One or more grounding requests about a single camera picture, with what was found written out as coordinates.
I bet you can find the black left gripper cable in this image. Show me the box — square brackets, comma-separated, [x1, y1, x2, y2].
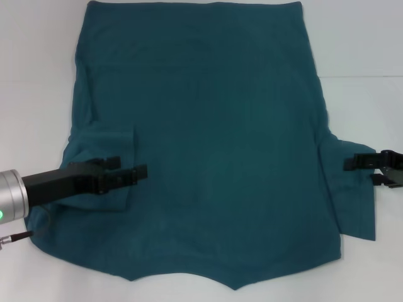
[0, 204, 53, 251]

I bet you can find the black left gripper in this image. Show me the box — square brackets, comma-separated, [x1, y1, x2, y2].
[21, 155, 148, 208]

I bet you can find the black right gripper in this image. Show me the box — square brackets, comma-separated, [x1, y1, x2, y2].
[343, 150, 403, 190]

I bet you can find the teal blue t-shirt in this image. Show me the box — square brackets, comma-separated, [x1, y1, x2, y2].
[24, 0, 378, 283]

